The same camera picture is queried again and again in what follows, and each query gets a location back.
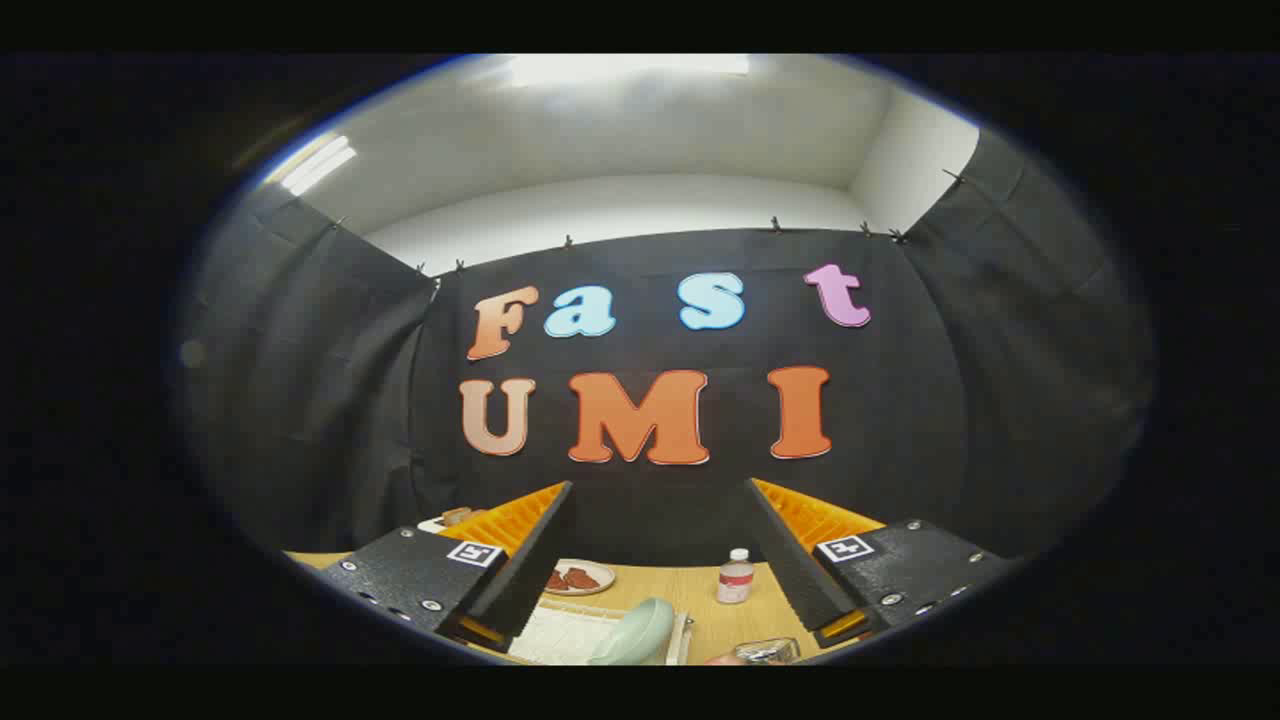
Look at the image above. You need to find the black backdrop cloth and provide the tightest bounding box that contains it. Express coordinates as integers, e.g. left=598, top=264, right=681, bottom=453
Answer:
left=185, top=125, right=1156, bottom=566

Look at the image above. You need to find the pale green plate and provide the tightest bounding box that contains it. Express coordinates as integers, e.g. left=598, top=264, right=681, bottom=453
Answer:
left=588, top=598, right=676, bottom=666

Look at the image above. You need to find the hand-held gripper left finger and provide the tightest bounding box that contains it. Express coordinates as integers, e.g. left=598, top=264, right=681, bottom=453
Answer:
left=318, top=480, right=576, bottom=651

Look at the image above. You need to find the clear bottle with red label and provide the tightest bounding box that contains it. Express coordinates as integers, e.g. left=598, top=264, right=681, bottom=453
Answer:
left=717, top=548, right=755, bottom=605

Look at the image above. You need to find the small beige plate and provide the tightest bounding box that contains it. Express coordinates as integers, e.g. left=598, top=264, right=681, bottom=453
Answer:
left=545, top=560, right=616, bottom=597

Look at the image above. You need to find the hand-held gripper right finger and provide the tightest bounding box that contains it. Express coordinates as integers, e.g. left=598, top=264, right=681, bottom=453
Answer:
left=745, top=478, right=1021, bottom=649

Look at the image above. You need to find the ceiling light panel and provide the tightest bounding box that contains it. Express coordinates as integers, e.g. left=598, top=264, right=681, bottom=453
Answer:
left=265, top=135, right=357, bottom=197

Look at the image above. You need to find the metal wire basket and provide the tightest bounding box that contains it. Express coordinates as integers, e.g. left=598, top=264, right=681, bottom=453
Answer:
left=735, top=638, right=801, bottom=666

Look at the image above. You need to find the white wire dish rack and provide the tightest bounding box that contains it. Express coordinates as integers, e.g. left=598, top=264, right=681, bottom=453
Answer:
left=505, top=600, right=693, bottom=666

